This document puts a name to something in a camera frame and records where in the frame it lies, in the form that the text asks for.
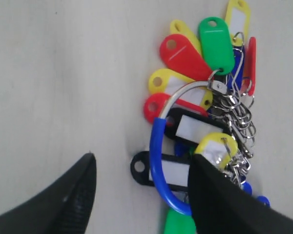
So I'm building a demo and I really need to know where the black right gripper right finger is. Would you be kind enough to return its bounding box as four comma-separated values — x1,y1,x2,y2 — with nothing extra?
188,154,293,234

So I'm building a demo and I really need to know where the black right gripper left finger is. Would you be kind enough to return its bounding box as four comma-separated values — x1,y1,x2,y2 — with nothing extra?
0,153,97,234

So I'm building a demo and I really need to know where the colourful key tag bunch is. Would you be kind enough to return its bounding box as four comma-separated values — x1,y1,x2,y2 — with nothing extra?
130,0,256,234

